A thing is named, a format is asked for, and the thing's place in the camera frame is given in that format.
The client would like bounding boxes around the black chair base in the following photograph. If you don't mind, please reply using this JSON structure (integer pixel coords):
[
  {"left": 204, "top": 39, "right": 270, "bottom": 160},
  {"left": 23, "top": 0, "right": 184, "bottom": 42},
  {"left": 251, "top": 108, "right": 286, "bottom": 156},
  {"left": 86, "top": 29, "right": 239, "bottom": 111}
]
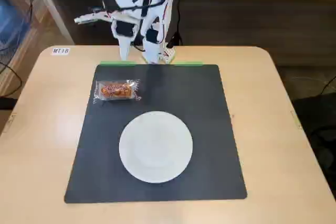
[{"left": 290, "top": 94, "right": 336, "bottom": 185}]

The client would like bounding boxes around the blue plastic container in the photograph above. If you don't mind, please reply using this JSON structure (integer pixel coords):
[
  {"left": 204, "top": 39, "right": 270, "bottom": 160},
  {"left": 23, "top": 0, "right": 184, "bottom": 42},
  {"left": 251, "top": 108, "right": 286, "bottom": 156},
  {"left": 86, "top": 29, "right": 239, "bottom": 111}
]
[{"left": 0, "top": 0, "right": 30, "bottom": 50}]

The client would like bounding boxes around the black rectangular mat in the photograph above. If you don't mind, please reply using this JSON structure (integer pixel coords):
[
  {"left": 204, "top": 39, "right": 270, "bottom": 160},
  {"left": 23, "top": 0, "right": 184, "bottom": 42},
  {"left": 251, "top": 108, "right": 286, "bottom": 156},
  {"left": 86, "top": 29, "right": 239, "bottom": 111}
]
[{"left": 64, "top": 63, "right": 248, "bottom": 204}]

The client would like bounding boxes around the white paper plate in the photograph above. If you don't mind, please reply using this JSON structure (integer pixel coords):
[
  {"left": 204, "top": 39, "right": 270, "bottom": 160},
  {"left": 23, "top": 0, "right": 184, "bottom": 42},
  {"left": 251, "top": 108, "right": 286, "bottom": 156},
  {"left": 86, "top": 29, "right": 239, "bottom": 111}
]
[{"left": 119, "top": 111, "right": 194, "bottom": 184}]

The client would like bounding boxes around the white MT18 label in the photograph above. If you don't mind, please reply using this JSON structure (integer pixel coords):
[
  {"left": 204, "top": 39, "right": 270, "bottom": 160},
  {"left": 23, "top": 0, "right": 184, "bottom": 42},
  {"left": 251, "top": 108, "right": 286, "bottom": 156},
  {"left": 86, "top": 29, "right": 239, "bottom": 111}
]
[{"left": 51, "top": 47, "right": 70, "bottom": 56}]

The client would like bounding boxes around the black power cable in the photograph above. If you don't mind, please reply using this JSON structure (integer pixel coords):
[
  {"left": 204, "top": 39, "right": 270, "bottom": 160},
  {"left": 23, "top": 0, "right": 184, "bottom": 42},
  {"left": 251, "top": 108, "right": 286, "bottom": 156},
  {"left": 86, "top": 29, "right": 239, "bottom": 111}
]
[{"left": 167, "top": 0, "right": 184, "bottom": 48}]

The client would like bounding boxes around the white controller board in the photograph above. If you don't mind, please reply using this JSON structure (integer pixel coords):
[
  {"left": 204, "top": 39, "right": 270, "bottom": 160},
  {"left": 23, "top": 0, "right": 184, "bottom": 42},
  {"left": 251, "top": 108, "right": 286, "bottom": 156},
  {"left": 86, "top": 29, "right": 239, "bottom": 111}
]
[{"left": 161, "top": 47, "right": 176, "bottom": 62}]

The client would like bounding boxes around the clear brown donut snack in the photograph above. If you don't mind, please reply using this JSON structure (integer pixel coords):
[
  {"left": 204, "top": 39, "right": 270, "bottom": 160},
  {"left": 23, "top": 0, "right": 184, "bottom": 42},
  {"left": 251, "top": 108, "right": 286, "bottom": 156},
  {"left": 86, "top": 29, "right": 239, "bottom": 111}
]
[{"left": 93, "top": 78, "right": 143, "bottom": 105}]

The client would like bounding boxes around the thin black cable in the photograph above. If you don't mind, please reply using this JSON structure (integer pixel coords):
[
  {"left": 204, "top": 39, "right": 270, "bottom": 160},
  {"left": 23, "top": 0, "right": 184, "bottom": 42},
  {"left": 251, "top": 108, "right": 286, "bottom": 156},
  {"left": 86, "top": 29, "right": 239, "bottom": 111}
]
[{"left": 25, "top": 0, "right": 44, "bottom": 29}]

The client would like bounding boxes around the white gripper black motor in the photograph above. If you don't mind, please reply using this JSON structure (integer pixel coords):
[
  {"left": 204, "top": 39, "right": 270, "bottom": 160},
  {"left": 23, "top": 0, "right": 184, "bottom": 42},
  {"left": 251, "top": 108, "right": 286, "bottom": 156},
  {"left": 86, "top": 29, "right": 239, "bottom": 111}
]
[{"left": 74, "top": 7, "right": 139, "bottom": 39}]

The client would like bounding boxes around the green tape strip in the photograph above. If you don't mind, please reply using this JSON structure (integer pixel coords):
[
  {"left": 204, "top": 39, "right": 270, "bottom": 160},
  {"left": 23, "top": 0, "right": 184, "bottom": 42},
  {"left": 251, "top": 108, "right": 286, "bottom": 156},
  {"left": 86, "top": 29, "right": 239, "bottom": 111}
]
[
  {"left": 173, "top": 61, "right": 204, "bottom": 67},
  {"left": 99, "top": 60, "right": 138, "bottom": 67}
]

